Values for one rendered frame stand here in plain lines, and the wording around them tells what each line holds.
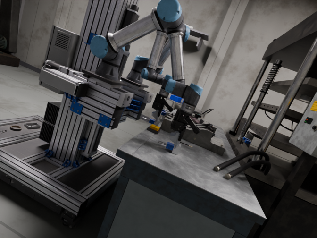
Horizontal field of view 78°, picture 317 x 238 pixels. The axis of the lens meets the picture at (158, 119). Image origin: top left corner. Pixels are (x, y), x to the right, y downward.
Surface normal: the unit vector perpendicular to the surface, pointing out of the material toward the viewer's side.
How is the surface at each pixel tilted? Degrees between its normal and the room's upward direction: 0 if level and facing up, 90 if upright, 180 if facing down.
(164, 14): 85
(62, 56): 90
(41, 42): 90
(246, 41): 90
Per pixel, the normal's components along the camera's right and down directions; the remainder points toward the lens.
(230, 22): -0.25, 0.12
